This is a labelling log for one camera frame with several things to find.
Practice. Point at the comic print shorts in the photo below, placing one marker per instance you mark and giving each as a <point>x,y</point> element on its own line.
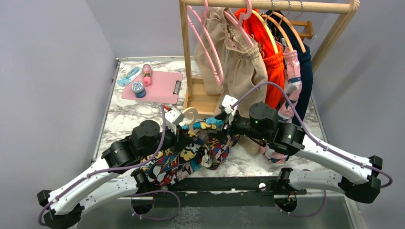
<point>169,168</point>

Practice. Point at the orange shorts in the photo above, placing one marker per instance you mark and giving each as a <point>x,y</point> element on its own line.
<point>273,63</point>

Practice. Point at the wooden hanger front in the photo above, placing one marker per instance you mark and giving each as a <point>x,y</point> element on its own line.
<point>261,32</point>

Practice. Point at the wooden hanger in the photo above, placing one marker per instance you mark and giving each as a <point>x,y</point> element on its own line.
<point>290,25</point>
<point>261,32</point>

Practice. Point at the light blue flat case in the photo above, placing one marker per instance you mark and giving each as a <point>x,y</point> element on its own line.
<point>127,78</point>

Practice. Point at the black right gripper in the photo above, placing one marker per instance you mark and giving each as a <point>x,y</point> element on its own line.
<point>229,127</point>

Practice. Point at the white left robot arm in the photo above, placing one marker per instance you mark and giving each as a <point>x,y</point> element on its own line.
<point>151,156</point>

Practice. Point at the pink clipboard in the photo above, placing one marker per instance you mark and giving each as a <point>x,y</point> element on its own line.
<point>164,89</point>

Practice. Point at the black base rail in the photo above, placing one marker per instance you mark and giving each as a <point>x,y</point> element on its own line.
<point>217,192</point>

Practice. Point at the navy shorts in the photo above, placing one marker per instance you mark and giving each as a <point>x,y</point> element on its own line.
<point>304,60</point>

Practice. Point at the cream plastic hanger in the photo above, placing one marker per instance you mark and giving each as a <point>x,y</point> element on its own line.
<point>190,117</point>

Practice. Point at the pink glue stick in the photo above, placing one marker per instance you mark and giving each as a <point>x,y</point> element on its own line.
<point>147,74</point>

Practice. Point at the beige shorts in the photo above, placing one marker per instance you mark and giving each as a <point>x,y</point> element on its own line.
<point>243,65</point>

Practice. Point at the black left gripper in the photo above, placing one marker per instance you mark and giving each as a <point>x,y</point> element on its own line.
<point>180,140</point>

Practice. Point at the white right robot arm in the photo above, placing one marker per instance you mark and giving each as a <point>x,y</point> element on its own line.
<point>351,175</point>

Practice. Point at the blue lidded jar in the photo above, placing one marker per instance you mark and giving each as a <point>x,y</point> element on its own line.
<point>138,89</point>

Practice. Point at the pink patterned shorts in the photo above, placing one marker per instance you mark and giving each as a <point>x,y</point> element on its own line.
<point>292,84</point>

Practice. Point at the pink hanger with shorts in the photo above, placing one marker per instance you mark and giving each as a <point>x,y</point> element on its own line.
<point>239,23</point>

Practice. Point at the wooden clothes rack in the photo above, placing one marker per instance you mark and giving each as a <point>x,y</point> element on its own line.
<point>197,97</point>

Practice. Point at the wooden hanger back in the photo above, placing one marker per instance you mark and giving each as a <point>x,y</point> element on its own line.
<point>290,25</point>

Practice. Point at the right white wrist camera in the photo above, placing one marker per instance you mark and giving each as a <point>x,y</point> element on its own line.
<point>228,104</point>

